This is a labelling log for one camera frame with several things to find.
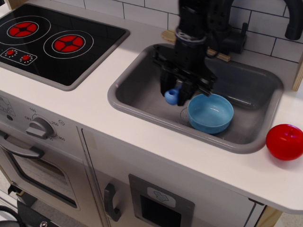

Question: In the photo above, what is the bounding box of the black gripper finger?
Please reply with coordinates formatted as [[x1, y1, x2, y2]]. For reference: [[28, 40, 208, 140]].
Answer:
[[160, 70, 177, 96], [177, 80, 198, 106]]

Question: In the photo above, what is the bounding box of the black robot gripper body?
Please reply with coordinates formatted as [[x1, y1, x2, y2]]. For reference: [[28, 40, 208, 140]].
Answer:
[[153, 41, 217, 96]]

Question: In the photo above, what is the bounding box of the blue handled grey toy spoon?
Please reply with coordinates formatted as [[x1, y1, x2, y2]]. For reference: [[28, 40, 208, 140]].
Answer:
[[164, 83, 182, 105]]

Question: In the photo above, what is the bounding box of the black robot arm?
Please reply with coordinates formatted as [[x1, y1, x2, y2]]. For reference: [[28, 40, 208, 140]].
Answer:
[[153, 0, 223, 106]]

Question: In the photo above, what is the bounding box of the grey toy sink basin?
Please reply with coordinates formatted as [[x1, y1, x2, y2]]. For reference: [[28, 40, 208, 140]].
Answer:
[[107, 45, 283, 154]]

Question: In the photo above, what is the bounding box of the light blue plastic bowl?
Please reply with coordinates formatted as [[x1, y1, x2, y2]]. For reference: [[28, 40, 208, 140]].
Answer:
[[187, 94, 234, 134]]

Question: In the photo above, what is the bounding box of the wooden spatula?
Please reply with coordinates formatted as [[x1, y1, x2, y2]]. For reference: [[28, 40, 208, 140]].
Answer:
[[161, 30, 231, 62]]

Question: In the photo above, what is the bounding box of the black toy faucet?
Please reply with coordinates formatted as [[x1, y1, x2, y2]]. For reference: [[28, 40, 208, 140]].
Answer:
[[205, 0, 303, 55]]

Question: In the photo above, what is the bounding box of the red toy apple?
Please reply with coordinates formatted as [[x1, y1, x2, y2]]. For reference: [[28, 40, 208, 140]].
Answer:
[[266, 124, 303, 161]]

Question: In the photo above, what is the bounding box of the black toy stove top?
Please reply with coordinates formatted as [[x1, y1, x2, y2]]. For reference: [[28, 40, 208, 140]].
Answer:
[[0, 4, 130, 91]]

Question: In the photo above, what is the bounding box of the grey dispenser panel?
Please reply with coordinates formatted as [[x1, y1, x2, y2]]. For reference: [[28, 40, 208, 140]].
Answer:
[[128, 174, 195, 227]]

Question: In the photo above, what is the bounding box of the grey oven knob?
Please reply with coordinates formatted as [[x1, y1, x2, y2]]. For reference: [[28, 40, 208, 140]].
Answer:
[[26, 117, 54, 140]]

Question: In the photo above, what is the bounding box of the toy oven door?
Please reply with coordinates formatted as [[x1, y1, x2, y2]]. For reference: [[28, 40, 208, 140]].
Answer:
[[0, 131, 103, 227]]

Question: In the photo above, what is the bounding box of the grey cabinet door handle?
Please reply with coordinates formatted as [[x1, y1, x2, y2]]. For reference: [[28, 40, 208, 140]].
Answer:
[[104, 183, 121, 222]]

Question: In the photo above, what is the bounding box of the grey oven door handle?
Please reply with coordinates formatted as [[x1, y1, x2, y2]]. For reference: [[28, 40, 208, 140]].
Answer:
[[0, 131, 45, 159]]

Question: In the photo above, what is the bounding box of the black cable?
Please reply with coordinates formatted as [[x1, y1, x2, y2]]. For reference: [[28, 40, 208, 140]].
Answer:
[[0, 205, 27, 227]]

